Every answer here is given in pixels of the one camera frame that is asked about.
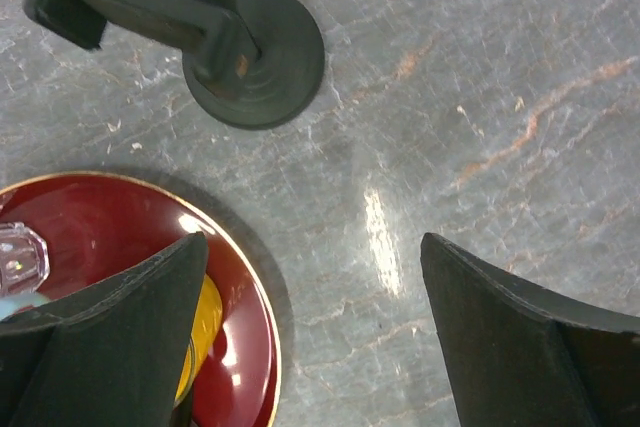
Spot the black phone stand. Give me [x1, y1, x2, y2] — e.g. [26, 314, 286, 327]
[23, 0, 325, 130]

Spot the yellow cup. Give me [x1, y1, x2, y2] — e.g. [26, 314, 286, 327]
[174, 275, 223, 407]

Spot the round red tray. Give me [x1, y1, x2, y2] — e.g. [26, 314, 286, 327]
[1, 171, 283, 426]

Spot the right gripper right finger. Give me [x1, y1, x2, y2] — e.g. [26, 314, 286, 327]
[420, 233, 639, 426]

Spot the clear glass cup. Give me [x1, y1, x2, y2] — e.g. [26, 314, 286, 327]
[1, 222, 50, 297]

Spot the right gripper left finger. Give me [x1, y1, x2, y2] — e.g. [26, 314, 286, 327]
[1, 233, 208, 426]

